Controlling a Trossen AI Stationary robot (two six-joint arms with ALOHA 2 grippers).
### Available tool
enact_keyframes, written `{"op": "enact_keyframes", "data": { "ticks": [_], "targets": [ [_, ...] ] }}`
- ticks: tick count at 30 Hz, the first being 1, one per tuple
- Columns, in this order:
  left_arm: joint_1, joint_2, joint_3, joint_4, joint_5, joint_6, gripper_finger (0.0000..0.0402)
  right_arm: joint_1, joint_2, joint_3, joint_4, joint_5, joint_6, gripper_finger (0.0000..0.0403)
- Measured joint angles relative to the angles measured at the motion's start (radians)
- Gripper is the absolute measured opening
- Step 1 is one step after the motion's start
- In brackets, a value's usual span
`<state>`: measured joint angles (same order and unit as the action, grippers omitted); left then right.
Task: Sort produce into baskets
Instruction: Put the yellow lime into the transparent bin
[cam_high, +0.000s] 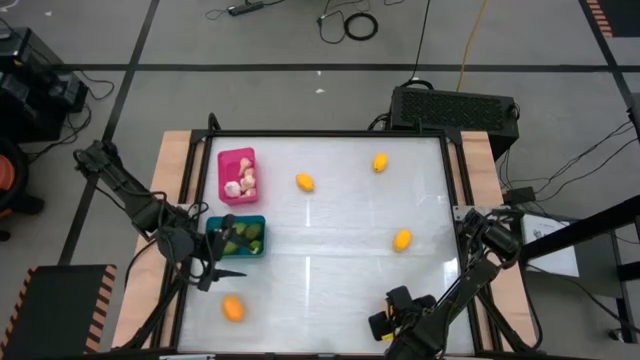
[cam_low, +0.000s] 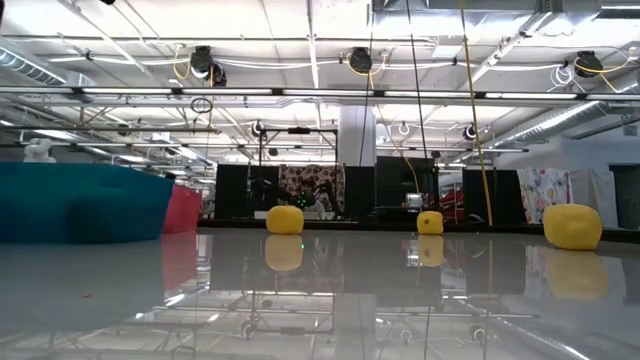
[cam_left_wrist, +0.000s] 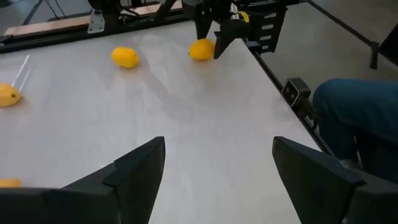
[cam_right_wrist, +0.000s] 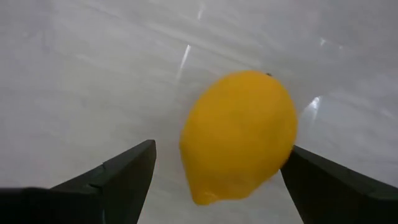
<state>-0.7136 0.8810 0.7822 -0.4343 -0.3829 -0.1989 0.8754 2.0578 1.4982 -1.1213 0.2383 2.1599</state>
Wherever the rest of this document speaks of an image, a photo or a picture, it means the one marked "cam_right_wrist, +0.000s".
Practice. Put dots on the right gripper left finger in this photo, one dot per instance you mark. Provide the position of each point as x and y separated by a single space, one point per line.
124 186

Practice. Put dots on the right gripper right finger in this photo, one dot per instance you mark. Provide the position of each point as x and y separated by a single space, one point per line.
326 193

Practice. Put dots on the yellow lemon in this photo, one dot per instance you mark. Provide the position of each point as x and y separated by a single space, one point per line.
236 133

